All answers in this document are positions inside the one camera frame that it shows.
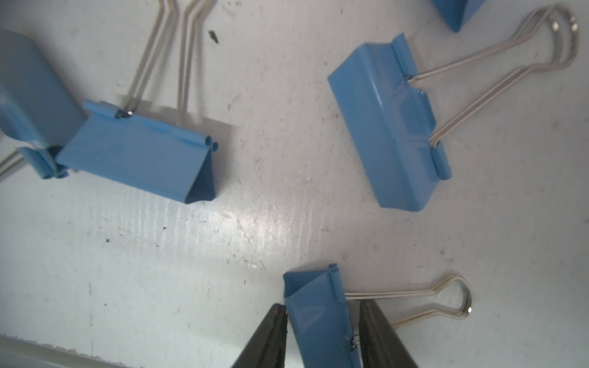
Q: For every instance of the blue binder clip mid right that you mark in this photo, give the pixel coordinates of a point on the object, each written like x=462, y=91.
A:
x=392, y=123

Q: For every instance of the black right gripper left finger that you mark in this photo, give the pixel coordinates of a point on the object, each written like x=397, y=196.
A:
x=267, y=346

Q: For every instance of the blue binder clip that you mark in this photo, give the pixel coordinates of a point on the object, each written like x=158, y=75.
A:
x=325, y=318
x=36, y=107
x=457, y=13

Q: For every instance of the blue binder clip centre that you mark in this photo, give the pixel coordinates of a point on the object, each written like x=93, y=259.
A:
x=457, y=13

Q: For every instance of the blue binder clip low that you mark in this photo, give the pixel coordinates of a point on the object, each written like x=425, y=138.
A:
x=118, y=144

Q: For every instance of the aluminium front rail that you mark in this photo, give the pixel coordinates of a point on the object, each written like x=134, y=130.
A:
x=20, y=353

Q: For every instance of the blue binder clip lower left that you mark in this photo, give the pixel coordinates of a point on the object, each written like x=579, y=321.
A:
x=36, y=107

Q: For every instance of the blue binder clip bottom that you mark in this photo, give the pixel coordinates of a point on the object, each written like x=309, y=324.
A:
x=325, y=318

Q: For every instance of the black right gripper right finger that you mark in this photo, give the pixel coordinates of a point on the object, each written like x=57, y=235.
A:
x=380, y=345

